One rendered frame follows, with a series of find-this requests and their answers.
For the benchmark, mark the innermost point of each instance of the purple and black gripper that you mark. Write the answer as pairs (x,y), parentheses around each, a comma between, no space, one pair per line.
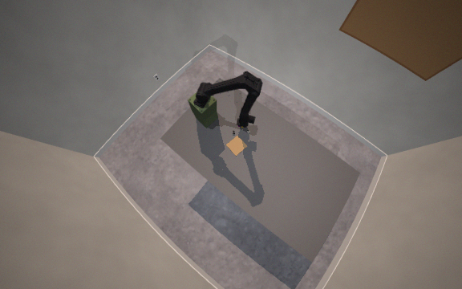
(242,124)

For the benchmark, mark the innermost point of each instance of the peach-orange flat mat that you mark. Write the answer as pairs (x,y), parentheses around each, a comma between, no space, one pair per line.
(236,145)

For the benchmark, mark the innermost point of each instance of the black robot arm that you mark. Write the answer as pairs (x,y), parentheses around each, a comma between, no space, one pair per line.
(247,81)

